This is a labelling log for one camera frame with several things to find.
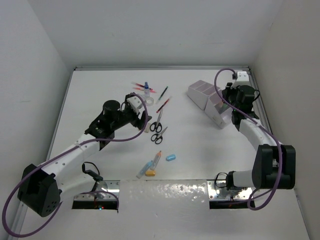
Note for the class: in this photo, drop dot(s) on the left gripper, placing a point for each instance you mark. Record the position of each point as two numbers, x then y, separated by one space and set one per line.
137 122

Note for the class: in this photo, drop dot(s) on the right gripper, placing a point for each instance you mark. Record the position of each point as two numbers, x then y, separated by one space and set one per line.
228 90

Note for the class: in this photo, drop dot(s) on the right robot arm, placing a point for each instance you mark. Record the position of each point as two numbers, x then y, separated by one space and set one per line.
270 154

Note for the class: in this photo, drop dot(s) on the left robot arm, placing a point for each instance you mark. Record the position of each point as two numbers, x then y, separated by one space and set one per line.
44 186

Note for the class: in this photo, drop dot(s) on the clear tape roll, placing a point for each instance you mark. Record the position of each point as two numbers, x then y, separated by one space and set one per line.
149 101

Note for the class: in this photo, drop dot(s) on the pink red pen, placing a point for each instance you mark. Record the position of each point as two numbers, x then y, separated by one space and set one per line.
143 90

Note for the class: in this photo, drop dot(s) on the white organizer box right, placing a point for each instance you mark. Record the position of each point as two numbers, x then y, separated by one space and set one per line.
220 116

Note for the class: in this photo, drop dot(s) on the white organizer box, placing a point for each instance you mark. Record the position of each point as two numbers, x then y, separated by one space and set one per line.
220 116
199 92

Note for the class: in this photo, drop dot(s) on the blue spray bottle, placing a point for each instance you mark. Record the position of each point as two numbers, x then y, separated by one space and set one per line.
146 90

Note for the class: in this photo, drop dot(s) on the grey white eraser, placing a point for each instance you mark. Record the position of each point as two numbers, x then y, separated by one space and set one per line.
147 128

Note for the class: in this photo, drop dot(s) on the dark red pen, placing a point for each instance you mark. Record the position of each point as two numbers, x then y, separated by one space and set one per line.
137 84

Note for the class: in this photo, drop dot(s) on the large black scissors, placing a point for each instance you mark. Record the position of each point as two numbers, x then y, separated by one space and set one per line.
157 126

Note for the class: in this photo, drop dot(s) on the white organizer box left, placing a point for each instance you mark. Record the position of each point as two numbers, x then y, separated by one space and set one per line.
199 92

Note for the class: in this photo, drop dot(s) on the small black scissors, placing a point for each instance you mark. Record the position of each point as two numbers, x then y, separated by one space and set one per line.
157 138

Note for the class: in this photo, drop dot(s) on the grey orange-tip highlighter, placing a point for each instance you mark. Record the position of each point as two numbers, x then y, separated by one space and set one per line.
156 160

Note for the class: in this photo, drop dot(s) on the blue highlighter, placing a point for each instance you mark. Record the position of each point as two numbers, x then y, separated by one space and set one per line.
144 169

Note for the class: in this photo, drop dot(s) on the blue highlighter cap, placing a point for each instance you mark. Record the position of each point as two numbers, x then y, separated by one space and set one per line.
171 157

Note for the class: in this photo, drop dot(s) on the yellow highlighter cap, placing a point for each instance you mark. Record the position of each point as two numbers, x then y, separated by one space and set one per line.
150 173

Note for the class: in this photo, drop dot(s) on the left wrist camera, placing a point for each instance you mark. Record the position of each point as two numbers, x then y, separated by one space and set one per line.
135 104

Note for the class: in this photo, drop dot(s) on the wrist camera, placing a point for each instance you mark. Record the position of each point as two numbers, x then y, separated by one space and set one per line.
241 77
135 104

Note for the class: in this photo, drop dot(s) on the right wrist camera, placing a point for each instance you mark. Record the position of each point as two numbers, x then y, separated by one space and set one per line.
241 77

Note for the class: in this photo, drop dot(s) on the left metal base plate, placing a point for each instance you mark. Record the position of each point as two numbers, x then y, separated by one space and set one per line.
111 186

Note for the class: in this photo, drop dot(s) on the metal base plate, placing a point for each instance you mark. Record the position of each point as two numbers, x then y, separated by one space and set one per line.
219 193
111 186

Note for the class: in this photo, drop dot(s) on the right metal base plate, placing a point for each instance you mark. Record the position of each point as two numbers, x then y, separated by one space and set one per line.
219 193

